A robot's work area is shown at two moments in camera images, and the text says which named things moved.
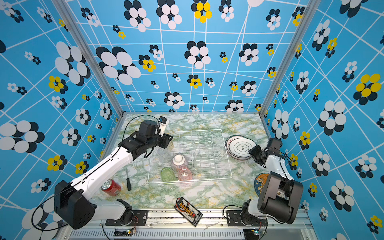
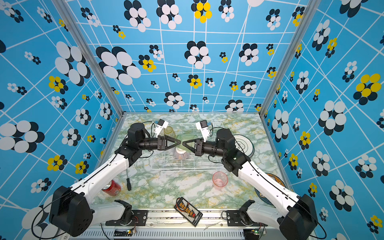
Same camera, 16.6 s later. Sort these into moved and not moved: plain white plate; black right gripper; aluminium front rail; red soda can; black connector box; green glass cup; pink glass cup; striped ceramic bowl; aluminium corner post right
Moved: striped ceramic bowl; green glass cup; black right gripper; pink glass cup
Not moved: black connector box; aluminium corner post right; red soda can; aluminium front rail; plain white plate
